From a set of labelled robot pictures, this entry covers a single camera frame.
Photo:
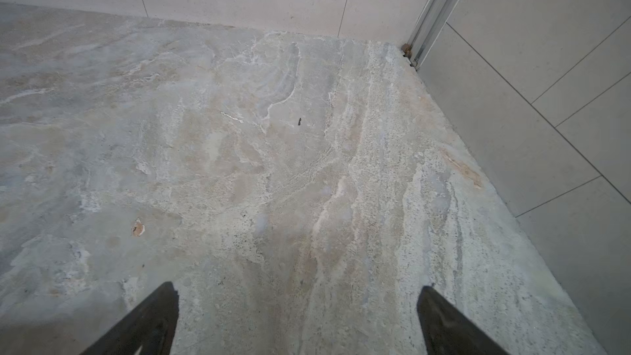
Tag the aluminium corner frame post right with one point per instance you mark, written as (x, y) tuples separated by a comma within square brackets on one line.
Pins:
[(433, 18)]

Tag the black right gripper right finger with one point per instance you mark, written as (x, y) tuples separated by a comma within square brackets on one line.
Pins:
[(447, 331)]

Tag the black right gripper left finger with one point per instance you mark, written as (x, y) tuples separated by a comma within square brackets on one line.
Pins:
[(148, 329)]

